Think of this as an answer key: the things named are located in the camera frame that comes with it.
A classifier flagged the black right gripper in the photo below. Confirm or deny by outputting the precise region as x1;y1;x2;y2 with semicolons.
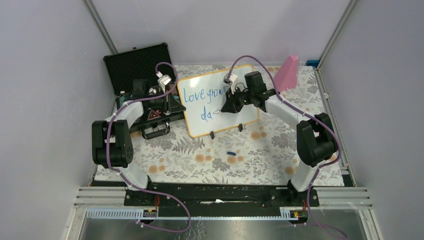
221;86;255;114

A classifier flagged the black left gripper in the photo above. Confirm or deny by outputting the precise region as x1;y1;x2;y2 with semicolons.
145;87;186;113

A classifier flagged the yellow framed whiteboard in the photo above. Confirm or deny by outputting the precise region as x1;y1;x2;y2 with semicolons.
177;68;260;138

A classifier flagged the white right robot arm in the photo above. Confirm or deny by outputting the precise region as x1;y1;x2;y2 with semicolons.
220;71;339;206

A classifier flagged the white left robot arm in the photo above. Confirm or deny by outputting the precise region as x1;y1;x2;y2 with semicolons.
91;75;186;206

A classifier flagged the red black all-in triangle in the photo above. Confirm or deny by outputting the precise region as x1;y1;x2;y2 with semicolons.
147;109;161;121

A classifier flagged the pink wedge eraser block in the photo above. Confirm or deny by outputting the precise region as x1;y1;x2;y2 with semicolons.
273;54;299;92

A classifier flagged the black poker chip case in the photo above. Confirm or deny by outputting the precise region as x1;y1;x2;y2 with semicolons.
103;42;184;140

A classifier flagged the floral patterned table mat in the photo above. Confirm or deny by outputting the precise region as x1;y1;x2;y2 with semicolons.
131;66;345;186

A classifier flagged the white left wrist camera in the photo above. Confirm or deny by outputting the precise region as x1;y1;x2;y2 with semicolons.
156;71;172;93

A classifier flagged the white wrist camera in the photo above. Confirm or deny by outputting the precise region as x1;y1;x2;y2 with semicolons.
223;73;238;94
156;71;172;93

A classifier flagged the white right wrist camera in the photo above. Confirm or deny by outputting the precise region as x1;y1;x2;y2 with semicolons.
223;73;238;94

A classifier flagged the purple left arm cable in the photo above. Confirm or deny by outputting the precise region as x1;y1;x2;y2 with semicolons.
105;61;192;233

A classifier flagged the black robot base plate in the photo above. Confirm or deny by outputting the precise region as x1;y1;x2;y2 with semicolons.
124;182;320;218

